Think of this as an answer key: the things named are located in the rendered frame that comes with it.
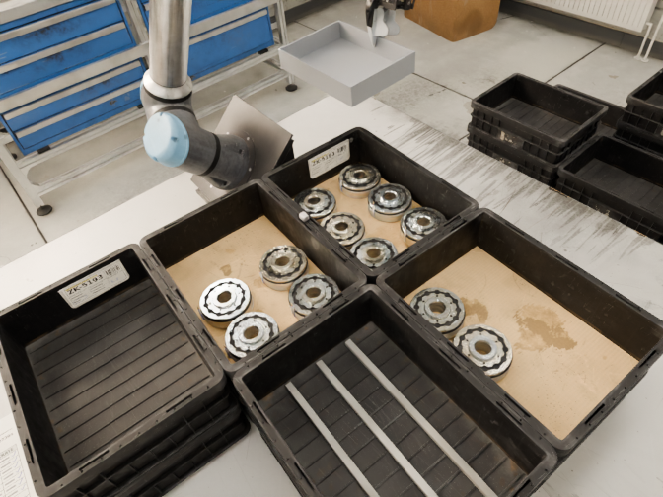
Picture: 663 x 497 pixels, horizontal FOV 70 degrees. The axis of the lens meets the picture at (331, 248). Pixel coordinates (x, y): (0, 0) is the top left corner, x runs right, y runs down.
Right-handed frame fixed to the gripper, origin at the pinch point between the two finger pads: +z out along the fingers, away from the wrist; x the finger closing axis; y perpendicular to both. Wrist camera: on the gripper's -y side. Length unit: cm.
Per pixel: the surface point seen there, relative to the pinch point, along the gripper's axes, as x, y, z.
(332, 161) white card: -16.7, 6.8, 25.6
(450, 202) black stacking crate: -12.4, 38.7, 22.5
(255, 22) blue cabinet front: 84, -159, 37
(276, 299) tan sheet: -49, 26, 40
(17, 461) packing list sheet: -99, 10, 68
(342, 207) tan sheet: -22.0, 16.9, 32.2
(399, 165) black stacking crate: -10.8, 22.5, 21.2
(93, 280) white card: -75, 0, 40
